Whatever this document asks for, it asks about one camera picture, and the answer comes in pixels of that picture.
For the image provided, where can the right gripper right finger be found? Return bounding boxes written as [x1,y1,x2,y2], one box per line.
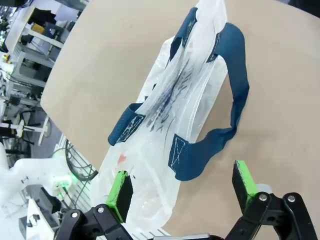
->
[224,159,312,240]

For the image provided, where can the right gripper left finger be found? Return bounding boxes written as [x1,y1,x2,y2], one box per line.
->
[56,170,135,240]

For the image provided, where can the clear shopping bag navy handles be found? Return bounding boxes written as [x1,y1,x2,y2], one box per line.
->
[96,0,252,233]

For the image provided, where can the white round stool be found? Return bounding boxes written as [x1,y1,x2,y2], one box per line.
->
[14,117,52,147]

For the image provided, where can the white metal shelf rack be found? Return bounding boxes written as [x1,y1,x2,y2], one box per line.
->
[9,24,66,101]

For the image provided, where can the coiled black cables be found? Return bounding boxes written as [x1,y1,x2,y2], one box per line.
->
[64,138,100,182]

